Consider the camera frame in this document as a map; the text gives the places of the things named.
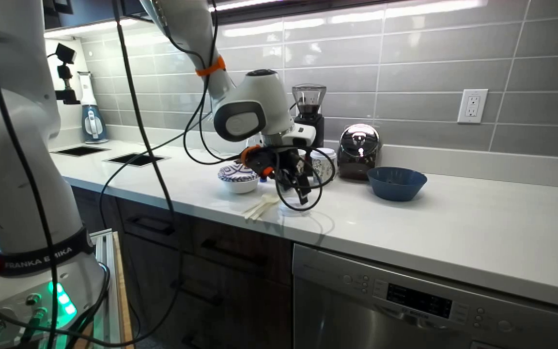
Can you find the blue white patterned bowl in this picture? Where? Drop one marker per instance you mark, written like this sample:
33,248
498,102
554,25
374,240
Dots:
237,180

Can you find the black coffee grinder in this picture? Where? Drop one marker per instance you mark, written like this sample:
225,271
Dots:
308,102

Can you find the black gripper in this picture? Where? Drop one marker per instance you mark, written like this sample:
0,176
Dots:
279,160

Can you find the dark blue bowl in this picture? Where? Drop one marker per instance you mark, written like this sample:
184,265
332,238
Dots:
396,184

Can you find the right wall outlet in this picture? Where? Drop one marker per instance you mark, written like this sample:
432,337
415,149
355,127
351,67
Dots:
471,106

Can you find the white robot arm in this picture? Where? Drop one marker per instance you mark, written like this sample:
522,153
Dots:
49,277

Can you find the rear lidded paper cup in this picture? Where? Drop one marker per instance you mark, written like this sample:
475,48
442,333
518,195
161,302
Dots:
322,164

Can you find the stainless dishwasher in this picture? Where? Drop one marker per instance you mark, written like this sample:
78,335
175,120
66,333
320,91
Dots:
349,304

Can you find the dark wood cabinet drawers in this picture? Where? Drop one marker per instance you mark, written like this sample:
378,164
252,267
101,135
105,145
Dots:
196,284

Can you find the chrome round appliance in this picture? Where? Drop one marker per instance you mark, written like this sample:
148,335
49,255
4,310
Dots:
357,155

